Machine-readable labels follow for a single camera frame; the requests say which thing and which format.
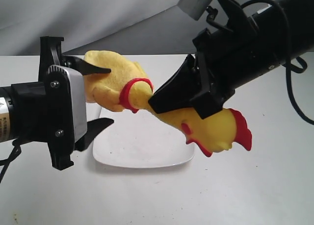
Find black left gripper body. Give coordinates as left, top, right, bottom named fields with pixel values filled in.
left=11, top=36, right=75, bottom=171

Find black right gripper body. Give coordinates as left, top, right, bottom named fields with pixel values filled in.
left=190, top=28, right=260, bottom=119

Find yellow rubber chicken toy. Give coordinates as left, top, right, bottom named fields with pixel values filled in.
left=83, top=50, right=253, bottom=157

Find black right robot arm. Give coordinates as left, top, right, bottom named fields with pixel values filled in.
left=148, top=0, right=314, bottom=124

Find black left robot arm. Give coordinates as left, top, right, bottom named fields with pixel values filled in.
left=0, top=36, right=113, bottom=171

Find white square plate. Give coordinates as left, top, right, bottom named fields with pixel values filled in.
left=93, top=108, right=195, bottom=169

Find grey backdrop cloth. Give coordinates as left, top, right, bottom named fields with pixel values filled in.
left=0, top=0, right=314, bottom=56

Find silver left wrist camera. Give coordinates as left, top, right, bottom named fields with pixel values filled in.
left=48, top=65, right=87, bottom=143

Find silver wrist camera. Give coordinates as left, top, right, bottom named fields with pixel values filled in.
left=177, top=0, right=212, bottom=21
left=48, top=65, right=87, bottom=143

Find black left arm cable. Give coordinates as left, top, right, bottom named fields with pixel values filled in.
left=0, top=138, right=23, bottom=184

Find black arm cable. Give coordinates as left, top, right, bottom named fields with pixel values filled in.
left=206, top=0, right=314, bottom=125
left=0, top=138, right=23, bottom=184

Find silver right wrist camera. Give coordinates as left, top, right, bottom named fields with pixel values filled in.
left=177, top=0, right=212, bottom=21

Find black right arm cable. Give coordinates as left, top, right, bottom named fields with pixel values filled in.
left=206, top=0, right=314, bottom=125

